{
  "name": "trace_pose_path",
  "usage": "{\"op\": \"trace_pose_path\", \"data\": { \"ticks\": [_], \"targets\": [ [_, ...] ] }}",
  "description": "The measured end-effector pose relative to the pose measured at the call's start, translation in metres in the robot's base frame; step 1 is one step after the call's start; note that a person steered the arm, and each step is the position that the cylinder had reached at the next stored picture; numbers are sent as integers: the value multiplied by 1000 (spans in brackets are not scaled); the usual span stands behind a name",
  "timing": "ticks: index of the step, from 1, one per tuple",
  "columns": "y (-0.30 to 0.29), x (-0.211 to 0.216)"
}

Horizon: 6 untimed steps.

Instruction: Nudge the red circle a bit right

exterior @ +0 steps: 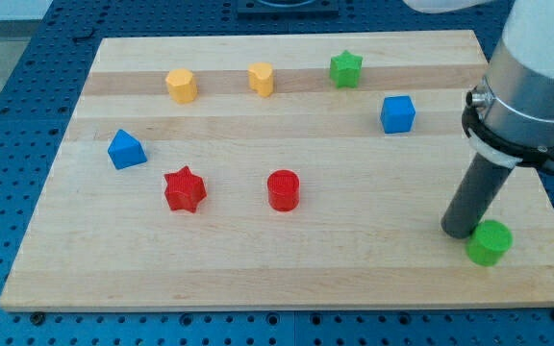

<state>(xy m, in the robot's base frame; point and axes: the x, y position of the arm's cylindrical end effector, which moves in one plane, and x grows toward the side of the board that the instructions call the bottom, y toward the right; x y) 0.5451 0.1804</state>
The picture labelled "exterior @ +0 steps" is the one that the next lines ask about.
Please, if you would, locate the red star block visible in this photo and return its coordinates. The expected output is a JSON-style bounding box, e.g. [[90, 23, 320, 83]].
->
[[164, 166, 207, 213]]

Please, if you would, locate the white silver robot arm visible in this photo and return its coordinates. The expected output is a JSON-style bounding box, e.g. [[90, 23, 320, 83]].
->
[[441, 0, 554, 238]]

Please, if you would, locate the red cylinder block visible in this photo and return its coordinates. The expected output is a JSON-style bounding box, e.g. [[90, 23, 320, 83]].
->
[[267, 170, 300, 211]]

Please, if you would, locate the green star block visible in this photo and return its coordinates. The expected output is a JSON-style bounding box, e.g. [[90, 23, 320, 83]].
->
[[329, 50, 363, 88]]

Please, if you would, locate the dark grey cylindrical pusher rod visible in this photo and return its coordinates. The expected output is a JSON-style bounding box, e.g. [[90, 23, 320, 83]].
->
[[441, 154, 513, 239]]

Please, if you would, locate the blue cube block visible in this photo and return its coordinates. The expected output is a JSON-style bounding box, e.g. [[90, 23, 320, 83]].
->
[[380, 95, 416, 134]]

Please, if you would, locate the yellow hexagon block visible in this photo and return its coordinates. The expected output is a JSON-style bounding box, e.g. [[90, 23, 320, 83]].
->
[[165, 68, 198, 104]]

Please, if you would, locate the light wooden board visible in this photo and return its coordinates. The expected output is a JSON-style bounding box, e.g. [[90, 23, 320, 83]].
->
[[0, 31, 554, 312]]

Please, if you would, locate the green cylinder block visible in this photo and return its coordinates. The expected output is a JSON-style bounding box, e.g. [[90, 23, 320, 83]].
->
[[466, 220, 514, 266]]

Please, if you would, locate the blue triangular prism block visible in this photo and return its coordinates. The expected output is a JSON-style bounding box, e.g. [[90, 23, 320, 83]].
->
[[108, 129, 147, 170]]

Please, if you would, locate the black wrist flange ring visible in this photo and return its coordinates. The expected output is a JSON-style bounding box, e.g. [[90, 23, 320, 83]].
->
[[462, 106, 554, 175]]

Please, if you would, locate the yellow heart block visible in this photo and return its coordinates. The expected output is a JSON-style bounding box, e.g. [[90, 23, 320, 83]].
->
[[248, 62, 274, 97]]

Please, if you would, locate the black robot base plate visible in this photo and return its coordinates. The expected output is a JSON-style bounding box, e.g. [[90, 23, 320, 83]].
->
[[236, 0, 340, 17]]

